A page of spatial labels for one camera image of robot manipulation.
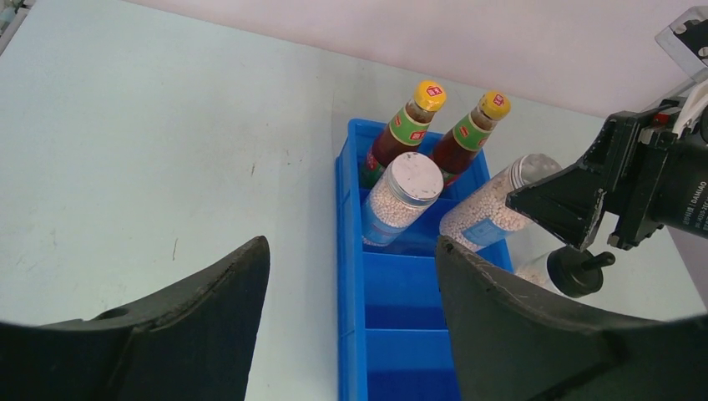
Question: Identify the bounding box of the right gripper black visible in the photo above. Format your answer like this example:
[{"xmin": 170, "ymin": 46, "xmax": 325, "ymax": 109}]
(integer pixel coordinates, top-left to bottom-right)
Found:
[{"xmin": 506, "ymin": 83, "xmax": 707, "ymax": 251}]

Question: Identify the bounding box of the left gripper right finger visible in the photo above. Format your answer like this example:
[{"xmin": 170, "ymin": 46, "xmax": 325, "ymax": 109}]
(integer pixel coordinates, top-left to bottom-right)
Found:
[{"xmin": 435, "ymin": 236, "xmax": 707, "ymax": 400}]

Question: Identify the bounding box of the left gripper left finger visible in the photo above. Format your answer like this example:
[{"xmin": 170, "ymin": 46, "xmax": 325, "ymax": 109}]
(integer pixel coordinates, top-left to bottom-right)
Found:
[{"xmin": 1, "ymin": 236, "xmax": 271, "ymax": 400}]

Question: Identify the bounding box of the white spice jar black lid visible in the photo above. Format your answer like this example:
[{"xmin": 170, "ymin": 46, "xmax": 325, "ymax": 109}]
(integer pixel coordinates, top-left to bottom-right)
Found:
[{"xmin": 513, "ymin": 246, "xmax": 616, "ymax": 299}]

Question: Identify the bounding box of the clear jar silver lid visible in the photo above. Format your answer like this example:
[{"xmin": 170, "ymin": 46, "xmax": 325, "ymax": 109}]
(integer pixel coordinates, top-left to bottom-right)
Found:
[
  {"xmin": 439, "ymin": 154, "xmax": 562, "ymax": 251},
  {"xmin": 362, "ymin": 152, "xmax": 444, "ymax": 247}
]

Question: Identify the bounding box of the red sauce bottle yellow cap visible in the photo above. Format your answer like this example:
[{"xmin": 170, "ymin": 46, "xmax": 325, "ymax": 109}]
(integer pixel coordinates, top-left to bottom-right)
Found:
[{"xmin": 430, "ymin": 91, "xmax": 511, "ymax": 188}]

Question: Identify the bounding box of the blue compartment tray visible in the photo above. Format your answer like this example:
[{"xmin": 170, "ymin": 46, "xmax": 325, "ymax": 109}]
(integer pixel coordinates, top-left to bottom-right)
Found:
[{"xmin": 335, "ymin": 119, "xmax": 489, "ymax": 400}]

